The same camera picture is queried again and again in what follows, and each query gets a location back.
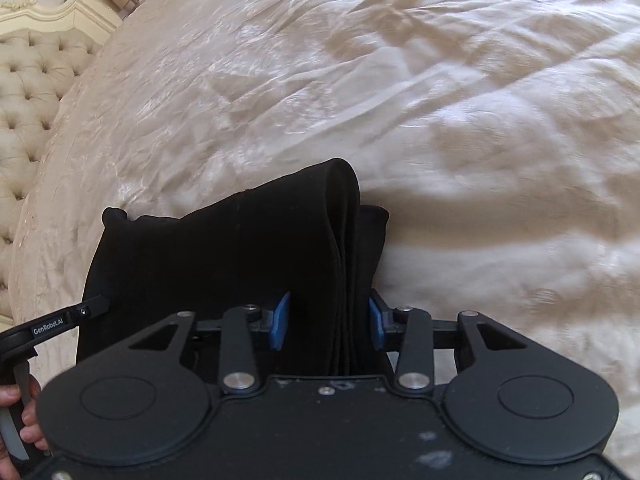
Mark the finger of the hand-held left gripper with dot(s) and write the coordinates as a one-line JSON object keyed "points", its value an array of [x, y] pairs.
{"points": [[92, 307]]}

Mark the cream tufted headboard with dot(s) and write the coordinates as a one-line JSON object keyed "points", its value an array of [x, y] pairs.
{"points": [[35, 85]]}

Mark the cream embroidered bedspread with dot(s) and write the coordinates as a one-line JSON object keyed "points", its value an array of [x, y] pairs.
{"points": [[425, 125]]}

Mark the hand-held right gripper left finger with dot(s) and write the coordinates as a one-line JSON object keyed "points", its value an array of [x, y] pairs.
{"points": [[280, 322]]}

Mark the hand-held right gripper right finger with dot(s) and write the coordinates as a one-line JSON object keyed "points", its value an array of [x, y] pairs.
{"points": [[375, 322]]}

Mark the person's left hand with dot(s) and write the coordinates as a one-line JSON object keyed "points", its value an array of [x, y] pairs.
{"points": [[34, 412]]}

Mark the black pants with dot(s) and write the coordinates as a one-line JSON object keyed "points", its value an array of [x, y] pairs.
{"points": [[200, 265]]}

